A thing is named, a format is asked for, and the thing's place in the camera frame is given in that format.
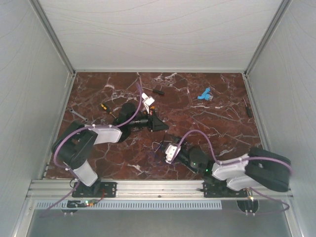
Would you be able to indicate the aluminium corner post left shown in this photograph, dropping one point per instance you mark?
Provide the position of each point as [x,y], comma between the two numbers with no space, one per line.
[52,35]

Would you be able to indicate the small black screwdriver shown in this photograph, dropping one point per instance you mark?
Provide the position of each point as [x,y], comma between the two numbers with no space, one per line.
[155,91]

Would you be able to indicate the blue plastic connector piece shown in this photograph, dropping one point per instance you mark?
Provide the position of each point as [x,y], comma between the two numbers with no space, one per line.
[206,95]

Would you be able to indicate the aluminium corner post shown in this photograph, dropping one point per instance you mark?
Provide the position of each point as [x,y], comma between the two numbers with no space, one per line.
[52,35]
[268,34]

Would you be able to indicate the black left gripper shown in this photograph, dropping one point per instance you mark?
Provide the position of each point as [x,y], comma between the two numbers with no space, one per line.
[155,124]

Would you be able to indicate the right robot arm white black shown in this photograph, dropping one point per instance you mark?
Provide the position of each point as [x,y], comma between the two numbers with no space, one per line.
[231,178]

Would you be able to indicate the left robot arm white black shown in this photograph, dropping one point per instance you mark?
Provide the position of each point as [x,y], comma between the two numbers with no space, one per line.
[74,146]

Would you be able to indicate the dark screwdriver right edge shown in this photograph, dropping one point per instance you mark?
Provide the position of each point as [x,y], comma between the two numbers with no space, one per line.
[248,110]

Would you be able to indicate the aluminium corner post right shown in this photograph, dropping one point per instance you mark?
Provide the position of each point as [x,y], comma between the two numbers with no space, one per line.
[268,34]

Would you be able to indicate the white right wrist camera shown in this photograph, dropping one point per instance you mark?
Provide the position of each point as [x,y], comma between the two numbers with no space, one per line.
[171,151]

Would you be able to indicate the small grey wrench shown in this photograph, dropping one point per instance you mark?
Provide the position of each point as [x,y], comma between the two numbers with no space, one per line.
[78,115]

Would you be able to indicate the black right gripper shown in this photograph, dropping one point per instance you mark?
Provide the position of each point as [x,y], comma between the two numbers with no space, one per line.
[176,140]

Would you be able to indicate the grey slotted cable duct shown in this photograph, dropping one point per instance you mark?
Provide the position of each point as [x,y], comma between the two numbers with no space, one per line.
[133,205]

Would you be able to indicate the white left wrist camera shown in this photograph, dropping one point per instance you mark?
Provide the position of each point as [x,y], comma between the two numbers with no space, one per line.
[147,101]

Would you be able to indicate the yellow black small tool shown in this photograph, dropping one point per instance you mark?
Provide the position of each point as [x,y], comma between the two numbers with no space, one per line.
[107,109]

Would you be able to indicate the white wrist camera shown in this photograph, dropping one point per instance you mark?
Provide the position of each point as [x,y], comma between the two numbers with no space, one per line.
[147,101]
[171,151]

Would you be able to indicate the aluminium front rail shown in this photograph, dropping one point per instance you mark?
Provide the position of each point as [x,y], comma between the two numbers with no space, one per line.
[126,189]

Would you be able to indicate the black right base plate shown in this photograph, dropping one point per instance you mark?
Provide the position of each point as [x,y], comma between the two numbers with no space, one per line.
[220,190]

